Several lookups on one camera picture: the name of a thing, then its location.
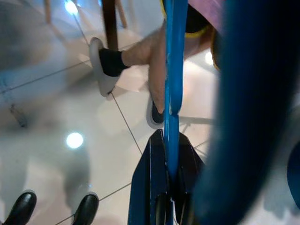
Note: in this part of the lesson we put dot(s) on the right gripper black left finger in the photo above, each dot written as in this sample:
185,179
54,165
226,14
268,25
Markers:
150,187

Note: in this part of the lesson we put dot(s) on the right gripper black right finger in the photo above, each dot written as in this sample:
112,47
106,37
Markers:
187,187

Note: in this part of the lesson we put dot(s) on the blue plastic hanger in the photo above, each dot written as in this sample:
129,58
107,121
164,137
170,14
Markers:
173,140

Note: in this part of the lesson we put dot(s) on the blue denim shorts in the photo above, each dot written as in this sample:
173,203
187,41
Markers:
246,117

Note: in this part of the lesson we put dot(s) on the robot's right black foot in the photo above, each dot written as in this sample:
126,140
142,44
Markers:
87,211

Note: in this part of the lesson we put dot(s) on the grey slipper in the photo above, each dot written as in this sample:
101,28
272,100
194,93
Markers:
103,82
151,119

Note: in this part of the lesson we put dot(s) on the black ankle sock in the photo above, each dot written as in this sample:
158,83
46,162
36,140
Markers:
112,62
158,117

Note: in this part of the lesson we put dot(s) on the person's bare leg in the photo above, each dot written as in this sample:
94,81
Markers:
157,89
140,51

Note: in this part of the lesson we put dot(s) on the dark brown pole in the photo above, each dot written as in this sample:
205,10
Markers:
110,23

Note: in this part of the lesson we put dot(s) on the pink shirt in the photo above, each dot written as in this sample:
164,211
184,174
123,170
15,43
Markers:
208,11

